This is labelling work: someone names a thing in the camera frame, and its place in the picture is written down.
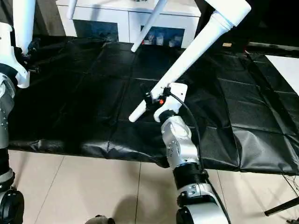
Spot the white plastic table leg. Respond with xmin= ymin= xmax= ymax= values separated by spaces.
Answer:
xmin=66 ymin=0 xmax=79 ymax=21
xmin=128 ymin=13 xmax=234 ymax=123
xmin=130 ymin=0 xmax=169 ymax=53
xmin=11 ymin=0 xmax=37 ymax=55

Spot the grey curtain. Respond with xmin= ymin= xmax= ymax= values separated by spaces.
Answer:
xmin=0 ymin=0 xmax=66 ymax=37

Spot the black work mat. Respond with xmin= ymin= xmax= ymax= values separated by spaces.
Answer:
xmin=7 ymin=34 xmax=299 ymax=175

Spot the white cabinet with glass doors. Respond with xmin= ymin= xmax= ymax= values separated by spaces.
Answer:
xmin=56 ymin=0 xmax=203 ymax=49

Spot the white flat board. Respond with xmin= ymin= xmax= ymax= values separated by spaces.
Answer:
xmin=263 ymin=55 xmax=299 ymax=93

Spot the black folding stand leg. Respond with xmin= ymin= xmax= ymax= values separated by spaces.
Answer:
xmin=264 ymin=197 xmax=299 ymax=217

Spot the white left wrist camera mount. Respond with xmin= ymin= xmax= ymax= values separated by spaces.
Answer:
xmin=0 ymin=22 xmax=31 ymax=89

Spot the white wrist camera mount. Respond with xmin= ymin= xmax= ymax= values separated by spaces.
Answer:
xmin=153 ymin=83 xmax=189 ymax=122
xmin=0 ymin=22 xmax=31 ymax=89

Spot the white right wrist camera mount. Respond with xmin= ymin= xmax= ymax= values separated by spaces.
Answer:
xmin=153 ymin=83 xmax=189 ymax=122

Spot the thin black floor cable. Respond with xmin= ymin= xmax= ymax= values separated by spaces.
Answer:
xmin=282 ymin=174 xmax=299 ymax=197

